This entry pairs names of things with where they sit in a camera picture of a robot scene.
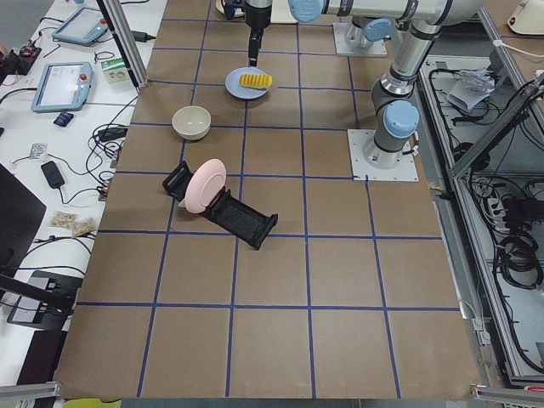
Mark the cream bowl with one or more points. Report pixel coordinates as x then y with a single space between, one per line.
191 122

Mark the blue plate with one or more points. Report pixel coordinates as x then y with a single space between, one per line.
236 90

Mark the green white box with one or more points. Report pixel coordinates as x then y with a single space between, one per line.
114 70

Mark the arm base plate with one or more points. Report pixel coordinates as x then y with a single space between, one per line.
363 41
369 163

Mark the black dish rack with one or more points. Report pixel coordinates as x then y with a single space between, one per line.
232 215

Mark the aluminium frame post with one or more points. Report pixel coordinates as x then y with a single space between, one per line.
118 25

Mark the black power adapter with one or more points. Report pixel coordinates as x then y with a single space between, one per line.
142 37

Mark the sliced yellow bread loaf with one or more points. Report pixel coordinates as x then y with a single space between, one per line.
255 81

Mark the pink plate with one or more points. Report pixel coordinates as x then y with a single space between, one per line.
204 185

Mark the blue teach pendant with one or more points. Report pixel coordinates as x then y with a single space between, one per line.
63 87
85 27

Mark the snack packets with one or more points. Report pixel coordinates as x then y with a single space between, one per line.
70 221

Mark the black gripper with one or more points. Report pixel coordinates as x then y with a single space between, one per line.
257 17

